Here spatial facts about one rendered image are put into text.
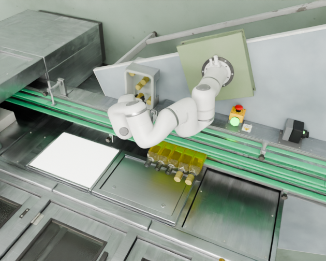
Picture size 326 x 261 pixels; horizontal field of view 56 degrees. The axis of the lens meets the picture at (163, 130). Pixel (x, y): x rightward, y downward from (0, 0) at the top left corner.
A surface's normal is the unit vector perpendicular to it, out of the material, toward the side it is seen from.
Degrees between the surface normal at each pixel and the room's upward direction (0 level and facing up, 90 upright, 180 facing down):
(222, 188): 89
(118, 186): 90
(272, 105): 0
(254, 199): 90
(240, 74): 4
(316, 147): 90
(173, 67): 0
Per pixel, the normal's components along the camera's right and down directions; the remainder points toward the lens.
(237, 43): -0.36, 0.55
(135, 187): 0.03, -0.77
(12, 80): 0.92, 0.27
